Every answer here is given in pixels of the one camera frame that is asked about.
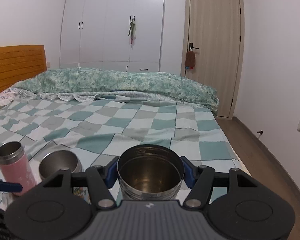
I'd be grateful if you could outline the orange wooden headboard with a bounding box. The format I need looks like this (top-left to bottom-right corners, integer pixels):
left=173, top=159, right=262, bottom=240
left=0, top=45, right=47, bottom=93

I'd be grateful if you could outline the green floral quilt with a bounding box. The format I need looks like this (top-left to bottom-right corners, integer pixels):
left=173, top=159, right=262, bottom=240
left=12, top=68, right=219, bottom=114

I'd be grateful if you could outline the purple floral pillow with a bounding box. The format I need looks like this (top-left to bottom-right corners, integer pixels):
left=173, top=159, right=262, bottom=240
left=0, top=87, right=20, bottom=108

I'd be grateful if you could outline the checkered teal bed blanket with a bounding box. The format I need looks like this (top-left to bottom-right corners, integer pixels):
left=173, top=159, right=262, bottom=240
left=0, top=93, right=245, bottom=182

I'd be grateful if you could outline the silver stainless steel cup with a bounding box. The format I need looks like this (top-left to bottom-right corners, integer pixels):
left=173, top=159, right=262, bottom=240
left=117, top=144, right=185, bottom=201

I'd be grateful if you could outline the light wooden door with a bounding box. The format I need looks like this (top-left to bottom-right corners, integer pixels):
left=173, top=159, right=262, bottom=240
left=180, top=0, right=245, bottom=119

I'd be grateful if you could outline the pink insulated cup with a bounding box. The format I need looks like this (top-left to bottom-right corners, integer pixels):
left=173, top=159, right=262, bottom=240
left=0, top=141, right=36, bottom=196

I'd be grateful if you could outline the white built-in wardrobe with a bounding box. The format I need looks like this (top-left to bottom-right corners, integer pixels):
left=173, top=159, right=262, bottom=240
left=59, top=0, right=165, bottom=72

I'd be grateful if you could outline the blue cartoon sticker cup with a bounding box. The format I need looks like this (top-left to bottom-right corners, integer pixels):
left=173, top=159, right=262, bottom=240
left=38, top=149, right=91, bottom=203

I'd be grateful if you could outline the hanging ornament on wardrobe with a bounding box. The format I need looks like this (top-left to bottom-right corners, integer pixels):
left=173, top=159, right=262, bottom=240
left=128, top=16, right=136, bottom=46

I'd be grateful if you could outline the black door handle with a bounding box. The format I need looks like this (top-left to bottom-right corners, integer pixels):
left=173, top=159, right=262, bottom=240
left=189, top=42, right=199, bottom=51

